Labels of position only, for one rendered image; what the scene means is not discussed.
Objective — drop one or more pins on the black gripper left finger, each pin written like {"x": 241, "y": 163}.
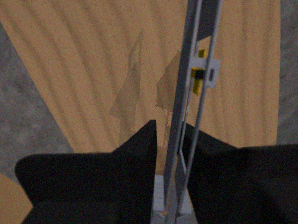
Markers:
{"x": 125, "y": 176}

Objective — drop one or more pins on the light brown wooden board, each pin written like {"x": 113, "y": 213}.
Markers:
{"x": 105, "y": 68}

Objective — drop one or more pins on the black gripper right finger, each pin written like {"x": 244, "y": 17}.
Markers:
{"x": 222, "y": 176}

